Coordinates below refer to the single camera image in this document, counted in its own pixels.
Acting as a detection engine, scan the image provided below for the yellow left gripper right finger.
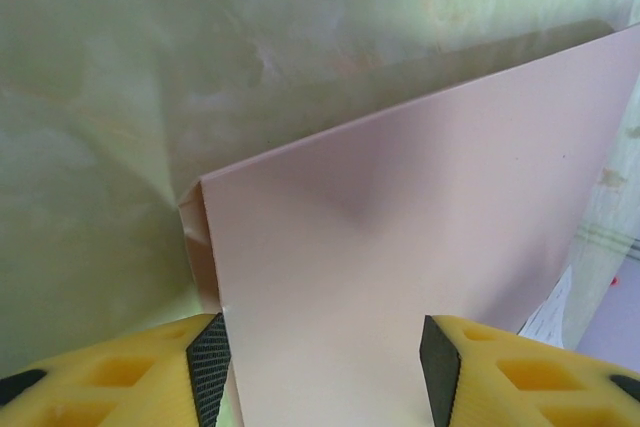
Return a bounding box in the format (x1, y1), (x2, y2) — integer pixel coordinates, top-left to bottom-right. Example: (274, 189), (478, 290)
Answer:
(422, 315), (640, 427)

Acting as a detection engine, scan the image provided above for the white technical drawing sheet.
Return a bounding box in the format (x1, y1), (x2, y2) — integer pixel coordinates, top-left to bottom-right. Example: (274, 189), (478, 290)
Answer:
(517, 266), (575, 351)

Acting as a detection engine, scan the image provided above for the green marbled table cover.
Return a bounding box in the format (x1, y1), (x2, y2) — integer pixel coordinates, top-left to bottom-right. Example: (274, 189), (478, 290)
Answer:
(0, 0), (640, 427)

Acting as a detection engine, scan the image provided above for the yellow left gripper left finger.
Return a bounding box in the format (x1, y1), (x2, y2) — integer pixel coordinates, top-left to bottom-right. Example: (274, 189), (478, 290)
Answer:
(0, 312), (232, 427)

